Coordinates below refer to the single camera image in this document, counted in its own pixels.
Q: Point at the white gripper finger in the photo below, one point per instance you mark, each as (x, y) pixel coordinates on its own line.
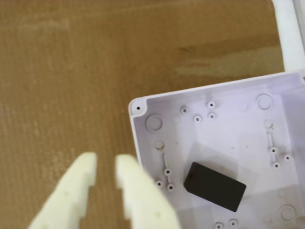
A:
(69, 195)
(143, 195)

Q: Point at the pale plastic open box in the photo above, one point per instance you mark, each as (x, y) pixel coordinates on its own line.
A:
(226, 133)

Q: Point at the black rectangular block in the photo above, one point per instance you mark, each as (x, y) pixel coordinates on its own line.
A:
(214, 186)

